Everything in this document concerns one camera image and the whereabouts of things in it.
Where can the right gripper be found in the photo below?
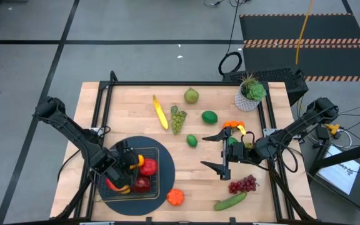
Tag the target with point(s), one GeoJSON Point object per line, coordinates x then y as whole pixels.
{"type": "Point", "coordinates": [226, 156]}

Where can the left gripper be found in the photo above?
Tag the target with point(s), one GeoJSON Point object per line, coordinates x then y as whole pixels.
{"type": "Point", "coordinates": [120, 165]}

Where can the bright red apple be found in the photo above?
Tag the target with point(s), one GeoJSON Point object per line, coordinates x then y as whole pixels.
{"type": "Point", "coordinates": [148, 167]}

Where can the glossy dark red apple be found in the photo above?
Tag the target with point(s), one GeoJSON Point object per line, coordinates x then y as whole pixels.
{"type": "Point", "coordinates": [142, 185]}

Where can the large dark green lime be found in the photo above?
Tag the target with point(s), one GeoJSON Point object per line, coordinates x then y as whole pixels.
{"type": "Point", "coordinates": [232, 140]}

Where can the red orange mango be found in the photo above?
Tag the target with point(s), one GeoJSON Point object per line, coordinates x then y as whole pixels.
{"type": "Point", "coordinates": [122, 189]}

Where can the small green lime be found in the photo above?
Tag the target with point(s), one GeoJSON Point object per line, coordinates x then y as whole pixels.
{"type": "Point", "coordinates": [192, 141]}

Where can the round green lime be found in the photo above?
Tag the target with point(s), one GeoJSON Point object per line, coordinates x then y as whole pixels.
{"type": "Point", "coordinates": [209, 117]}

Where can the crinkled orange bell pepper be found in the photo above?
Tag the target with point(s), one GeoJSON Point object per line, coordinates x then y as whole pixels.
{"type": "Point", "coordinates": [175, 197]}

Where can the brownish green pear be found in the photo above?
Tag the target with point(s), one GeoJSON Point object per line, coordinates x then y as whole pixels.
{"type": "Point", "coordinates": [191, 96]}

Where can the yellow banana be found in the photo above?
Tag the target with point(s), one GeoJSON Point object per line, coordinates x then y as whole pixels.
{"type": "Point", "coordinates": [160, 114]}

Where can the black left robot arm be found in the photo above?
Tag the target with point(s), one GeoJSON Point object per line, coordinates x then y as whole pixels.
{"type": "Point", "coordinates": [73, 131]}

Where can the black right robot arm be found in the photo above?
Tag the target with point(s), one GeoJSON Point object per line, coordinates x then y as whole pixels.
{"type": "Point", "coordinates": [292, 128]}

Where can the orange kumquat sprig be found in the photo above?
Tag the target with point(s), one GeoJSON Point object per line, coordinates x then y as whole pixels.
{"type": "Point", "coordinates": [231, 124]}

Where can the round dark blue mat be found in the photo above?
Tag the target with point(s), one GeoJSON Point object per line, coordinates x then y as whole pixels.
{"type": "Point", "coordinates": [164, 187]}

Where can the red grape bunch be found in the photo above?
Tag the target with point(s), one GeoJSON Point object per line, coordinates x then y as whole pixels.
{"type": "Point", "coordinates": [242, 185]}

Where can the green grape bunch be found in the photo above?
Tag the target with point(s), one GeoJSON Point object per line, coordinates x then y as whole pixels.
{"type": "Point", "coordinates": [177, 122]}

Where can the green cucumber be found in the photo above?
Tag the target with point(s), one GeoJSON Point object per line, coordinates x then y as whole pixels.
{"type": "Point", "coordinates": [230, 201]}

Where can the succulent in white pot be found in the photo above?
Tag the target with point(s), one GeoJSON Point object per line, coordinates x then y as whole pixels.
{"type": "Point", "coordinates": [245, 103]}

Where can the black perforated computer case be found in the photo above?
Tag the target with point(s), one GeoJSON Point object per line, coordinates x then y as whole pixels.
{"type": "Point", "coordinates": [280, 76]}

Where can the black power adapter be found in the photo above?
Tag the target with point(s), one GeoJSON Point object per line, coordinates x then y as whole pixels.
{"type": "Point", "coordinates": [322, 132]}

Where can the yellow plug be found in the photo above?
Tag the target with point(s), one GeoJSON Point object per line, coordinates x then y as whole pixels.
{"type": "Point", "coordinates": [334, 128]}

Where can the black striped floor ramp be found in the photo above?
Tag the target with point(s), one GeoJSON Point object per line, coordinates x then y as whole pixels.
{"type": "Point", "coordinates": [308, 59]}

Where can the black equipment stand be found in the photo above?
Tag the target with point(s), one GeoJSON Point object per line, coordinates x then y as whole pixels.
{"type": "Point", "coordinates": [355, 153]}

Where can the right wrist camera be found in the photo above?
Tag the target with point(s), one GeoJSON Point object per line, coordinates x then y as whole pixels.
{"type": "Point", "coordinates": [238, 151]}

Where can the black metal table frame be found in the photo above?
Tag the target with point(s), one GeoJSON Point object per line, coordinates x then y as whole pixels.
{"type": "Point", "coordinates": [152, 83]}

